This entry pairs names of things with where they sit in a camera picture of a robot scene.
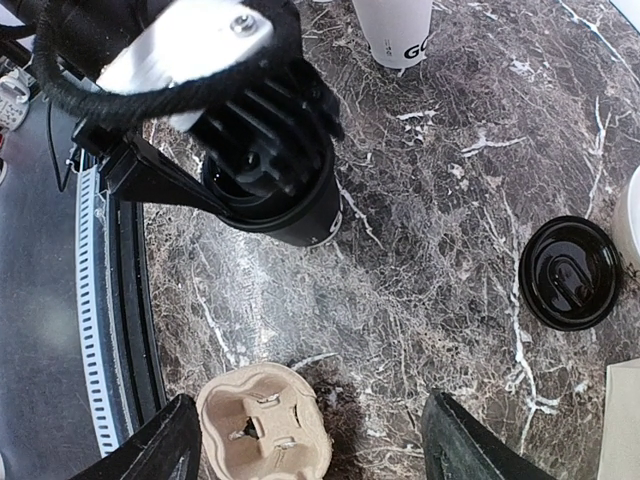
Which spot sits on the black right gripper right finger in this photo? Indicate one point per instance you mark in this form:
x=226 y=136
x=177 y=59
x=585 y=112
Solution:
x=457 y=446

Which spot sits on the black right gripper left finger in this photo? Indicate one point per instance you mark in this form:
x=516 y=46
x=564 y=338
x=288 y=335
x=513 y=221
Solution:
x=166 y=447

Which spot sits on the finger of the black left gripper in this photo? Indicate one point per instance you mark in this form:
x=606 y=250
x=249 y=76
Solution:
x=136 y=171

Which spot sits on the black and white paper cup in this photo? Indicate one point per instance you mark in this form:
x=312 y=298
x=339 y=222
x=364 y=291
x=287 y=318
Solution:
x=305 y=220

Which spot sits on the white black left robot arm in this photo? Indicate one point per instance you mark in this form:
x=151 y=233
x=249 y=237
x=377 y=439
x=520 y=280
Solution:
x=88 y=35

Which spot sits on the brown cardboard cup carrier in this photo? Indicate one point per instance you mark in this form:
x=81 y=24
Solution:
x=262 y=421

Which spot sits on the blue checkered paper bag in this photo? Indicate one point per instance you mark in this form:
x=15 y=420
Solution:
x=619 y=456

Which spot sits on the stack of black lids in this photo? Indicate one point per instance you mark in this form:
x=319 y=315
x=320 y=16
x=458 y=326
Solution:
x=570 y=274

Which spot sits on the white ceramic bowl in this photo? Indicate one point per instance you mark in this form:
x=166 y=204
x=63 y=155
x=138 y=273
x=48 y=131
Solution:
x=625 y=224

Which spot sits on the white cup holding straws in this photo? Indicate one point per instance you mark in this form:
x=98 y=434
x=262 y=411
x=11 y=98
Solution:
x=395 y=30

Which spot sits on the black table edge rail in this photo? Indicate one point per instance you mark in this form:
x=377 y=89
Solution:
x=136 y=346

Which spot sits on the white slotted cable duct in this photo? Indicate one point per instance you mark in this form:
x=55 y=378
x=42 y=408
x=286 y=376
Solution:
x=88 y=318

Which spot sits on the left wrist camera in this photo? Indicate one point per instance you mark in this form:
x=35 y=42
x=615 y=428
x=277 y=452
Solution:
x=233 y=75

